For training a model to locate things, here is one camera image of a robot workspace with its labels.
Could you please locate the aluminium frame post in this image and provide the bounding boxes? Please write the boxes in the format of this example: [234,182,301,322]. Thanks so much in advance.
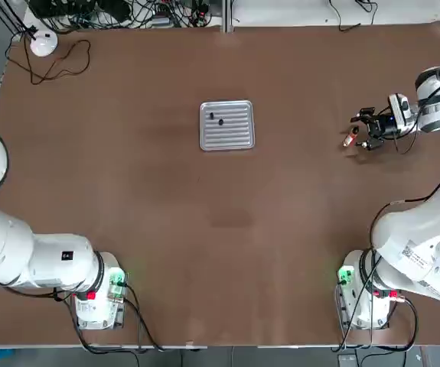
[221,0,234,34]

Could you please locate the thin black adapter cable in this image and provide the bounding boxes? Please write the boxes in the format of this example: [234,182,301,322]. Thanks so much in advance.
[328,0,362,32]

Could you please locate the thin brown lamp cable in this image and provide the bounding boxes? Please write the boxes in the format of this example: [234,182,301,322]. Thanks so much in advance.
[6,37,92,86]

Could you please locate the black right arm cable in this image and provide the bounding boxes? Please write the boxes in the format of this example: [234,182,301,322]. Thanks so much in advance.
[363,64,440,291]

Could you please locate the black left base cable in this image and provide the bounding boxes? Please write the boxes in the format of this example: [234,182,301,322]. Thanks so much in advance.
[72,281,174,353]

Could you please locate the black right base cable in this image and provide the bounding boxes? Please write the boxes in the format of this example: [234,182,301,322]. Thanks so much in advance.
[330,296,420,353]

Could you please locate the black base cable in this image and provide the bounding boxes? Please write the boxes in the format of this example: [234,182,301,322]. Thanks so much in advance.
[72,281,174,353]
[330,296,420,353]

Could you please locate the small oil bottle red label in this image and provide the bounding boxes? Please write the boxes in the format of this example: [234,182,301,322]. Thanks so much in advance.
[342,127,360,148]

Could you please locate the silver ribbed metal tray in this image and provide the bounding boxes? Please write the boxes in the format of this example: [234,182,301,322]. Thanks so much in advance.
[198,99,257,152]

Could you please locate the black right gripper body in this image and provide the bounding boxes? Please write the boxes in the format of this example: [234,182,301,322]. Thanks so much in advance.
[371,109,402,141]

